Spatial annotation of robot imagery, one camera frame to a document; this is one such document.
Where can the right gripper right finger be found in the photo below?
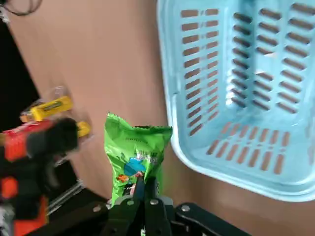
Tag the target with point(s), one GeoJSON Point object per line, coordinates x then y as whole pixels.
{"type": "Point", "coordinates": [157, 216]}

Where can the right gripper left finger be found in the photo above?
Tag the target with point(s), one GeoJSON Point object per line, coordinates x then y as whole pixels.
{"type": "Point", "coordinates": [123, 216]}

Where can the green snack packet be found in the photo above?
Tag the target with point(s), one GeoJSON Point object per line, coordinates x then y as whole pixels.
{"type": "Point", "coordinates": [133, 147]}

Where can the light blue plastic basket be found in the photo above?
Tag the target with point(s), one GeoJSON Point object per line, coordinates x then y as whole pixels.
{"type": "Point", "coordinates": [246, 118]}

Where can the yellow label drink bottle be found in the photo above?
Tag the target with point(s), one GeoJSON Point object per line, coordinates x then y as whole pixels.
{"type": "Point", "coordinates": [82, 129]}
{"type": "Point", "coordinates": [51, 108]}

